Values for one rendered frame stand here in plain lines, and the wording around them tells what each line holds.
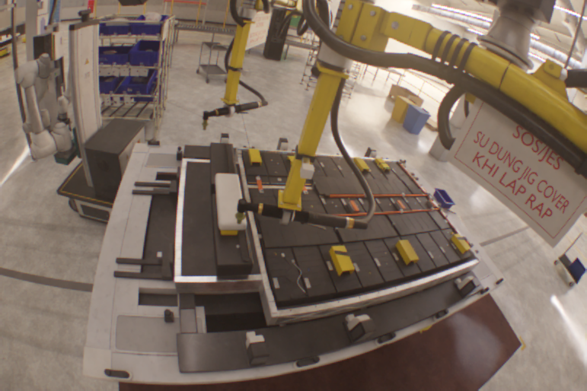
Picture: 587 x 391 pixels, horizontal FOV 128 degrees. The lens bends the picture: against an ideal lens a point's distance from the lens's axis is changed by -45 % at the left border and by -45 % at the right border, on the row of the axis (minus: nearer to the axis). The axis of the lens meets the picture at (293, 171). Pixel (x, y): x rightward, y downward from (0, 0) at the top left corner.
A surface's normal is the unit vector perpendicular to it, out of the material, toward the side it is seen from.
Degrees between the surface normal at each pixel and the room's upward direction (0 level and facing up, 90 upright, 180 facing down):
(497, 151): 90
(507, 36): 77
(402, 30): 90
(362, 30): 90
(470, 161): 90
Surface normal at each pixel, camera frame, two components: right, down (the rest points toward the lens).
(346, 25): -0.75, 0.20
